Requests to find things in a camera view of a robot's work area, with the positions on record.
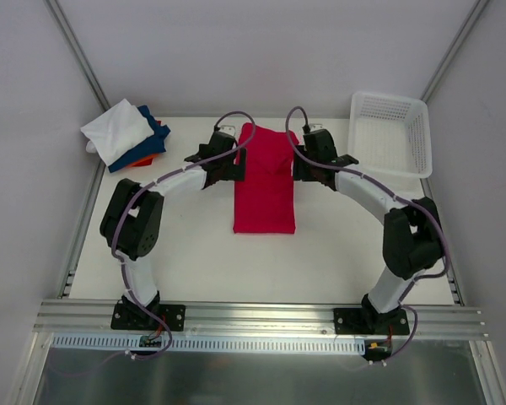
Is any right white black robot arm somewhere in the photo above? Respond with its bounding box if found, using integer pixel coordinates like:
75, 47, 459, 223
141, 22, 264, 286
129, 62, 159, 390
293, 126, 448, 336

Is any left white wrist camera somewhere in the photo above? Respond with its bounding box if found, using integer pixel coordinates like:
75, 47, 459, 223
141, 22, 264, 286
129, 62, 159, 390
218, 124, 236, 137

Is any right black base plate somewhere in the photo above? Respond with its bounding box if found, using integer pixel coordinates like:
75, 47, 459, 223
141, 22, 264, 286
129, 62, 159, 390
333, 307, 410, 336

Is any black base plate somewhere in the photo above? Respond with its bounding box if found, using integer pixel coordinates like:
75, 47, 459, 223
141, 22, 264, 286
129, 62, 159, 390
110, 301, 186, 332
333, 307, 410, 336

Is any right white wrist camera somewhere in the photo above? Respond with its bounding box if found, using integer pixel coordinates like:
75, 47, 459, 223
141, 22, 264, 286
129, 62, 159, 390
309, 124, 325, 132

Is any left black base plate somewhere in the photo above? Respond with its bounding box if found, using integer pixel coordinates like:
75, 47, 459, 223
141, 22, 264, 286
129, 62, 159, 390
110, 301, 186, 332

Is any folded blue t shirt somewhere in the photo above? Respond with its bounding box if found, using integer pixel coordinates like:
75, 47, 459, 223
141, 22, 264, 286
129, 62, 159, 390
108, 105, 170, 173

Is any magenta t shirt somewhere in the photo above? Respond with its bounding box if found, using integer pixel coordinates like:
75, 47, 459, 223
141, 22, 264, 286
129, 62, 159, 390
233, 123, 299, 234

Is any white plastic basket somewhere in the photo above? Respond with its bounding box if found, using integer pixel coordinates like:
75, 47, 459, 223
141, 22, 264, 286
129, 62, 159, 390
347, 91, 433, 179

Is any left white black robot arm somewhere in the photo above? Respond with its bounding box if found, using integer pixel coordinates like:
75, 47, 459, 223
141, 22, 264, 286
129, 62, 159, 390
100, 127, 247, 332

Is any white slotted cable duct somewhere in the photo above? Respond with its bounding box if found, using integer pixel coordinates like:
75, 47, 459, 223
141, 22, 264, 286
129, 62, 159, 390
51, 333, 365, 356

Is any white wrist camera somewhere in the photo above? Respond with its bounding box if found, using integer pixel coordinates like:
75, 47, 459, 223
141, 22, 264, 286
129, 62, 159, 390
309, 124, 325, 132
218, 124, 236, 137

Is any aluminium mounting rail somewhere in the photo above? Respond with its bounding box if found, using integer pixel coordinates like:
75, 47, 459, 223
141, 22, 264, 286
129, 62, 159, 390
34, 299, 489, 340

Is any folded white t shirt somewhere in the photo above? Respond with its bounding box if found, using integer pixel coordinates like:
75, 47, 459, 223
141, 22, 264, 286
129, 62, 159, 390
80, 99, 154, 166

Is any folded orange t shirt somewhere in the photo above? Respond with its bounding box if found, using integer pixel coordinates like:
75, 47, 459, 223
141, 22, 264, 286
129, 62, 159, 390
127, 120, 165, 167

